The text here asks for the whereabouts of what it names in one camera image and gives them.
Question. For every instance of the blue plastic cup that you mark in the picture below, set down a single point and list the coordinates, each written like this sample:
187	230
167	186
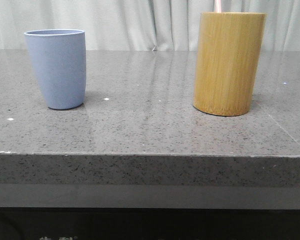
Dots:
58	57

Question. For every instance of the dark cabinet under counter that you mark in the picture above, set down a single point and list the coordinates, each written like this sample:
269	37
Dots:
148	224

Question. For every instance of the bamboo cylinder holder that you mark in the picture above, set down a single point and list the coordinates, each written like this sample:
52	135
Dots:
228	51

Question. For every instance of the pale green curtain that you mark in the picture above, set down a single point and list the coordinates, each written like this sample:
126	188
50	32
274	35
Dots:
142	25

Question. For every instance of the pink chopstick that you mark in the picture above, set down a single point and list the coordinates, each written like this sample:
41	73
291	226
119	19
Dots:
218	6

